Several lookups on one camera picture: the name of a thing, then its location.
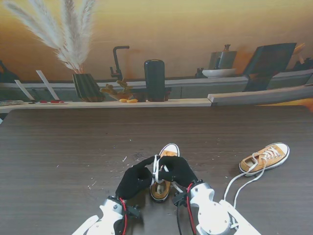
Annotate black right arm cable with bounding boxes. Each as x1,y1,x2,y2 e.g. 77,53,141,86
176,207,184,235

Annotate black kitchen faucet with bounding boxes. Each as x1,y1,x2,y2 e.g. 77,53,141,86
109,45,131,79

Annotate orange canvas sneaker with laces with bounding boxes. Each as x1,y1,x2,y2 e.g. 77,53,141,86
150,143,181,203

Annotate long white slat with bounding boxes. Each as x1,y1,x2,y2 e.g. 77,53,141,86
35,70,60,100

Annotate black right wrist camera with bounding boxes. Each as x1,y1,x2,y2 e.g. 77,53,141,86
172,192,188,208

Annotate dark low stand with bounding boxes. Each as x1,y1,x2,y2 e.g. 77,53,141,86
132,87,172,102

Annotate white pampas grass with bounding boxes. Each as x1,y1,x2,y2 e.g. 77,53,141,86
2,0,98,74

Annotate red flat strips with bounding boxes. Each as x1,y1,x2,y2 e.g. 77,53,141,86
36,100,67,105

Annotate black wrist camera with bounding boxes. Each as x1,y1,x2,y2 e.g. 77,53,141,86
127,204,141,218
172,192,188,208

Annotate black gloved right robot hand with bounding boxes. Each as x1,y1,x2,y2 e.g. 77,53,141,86
156,156,199,188

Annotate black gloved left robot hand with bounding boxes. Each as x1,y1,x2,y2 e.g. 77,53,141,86
115,156,157,200

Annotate dark green ribbed vase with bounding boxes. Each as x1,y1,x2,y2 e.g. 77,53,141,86
72,72,106,102

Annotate yellow cactus ornament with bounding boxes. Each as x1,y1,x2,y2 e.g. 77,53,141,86
99,77,134,100

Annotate short white slat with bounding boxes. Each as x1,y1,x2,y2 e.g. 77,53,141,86
14,79,35,101

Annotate grey wooden plank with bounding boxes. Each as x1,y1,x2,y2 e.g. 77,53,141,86
207,84,313,106

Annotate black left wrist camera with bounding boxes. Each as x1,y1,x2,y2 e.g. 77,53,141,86
127,204,141,218

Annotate grey metal pot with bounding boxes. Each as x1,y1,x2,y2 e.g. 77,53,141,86
208,44,238,71

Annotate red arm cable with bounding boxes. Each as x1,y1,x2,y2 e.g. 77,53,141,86
186,185,197,235
119,198,128,235

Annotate white bowl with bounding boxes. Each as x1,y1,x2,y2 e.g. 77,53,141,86
201,68,237,78

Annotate red left arm cable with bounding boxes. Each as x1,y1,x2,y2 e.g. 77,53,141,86
119,198,128,235

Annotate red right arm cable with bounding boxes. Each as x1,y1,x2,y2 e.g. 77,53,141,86
186,185,197,235

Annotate black cylindrical canister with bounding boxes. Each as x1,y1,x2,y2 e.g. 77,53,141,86
143,59,166,102

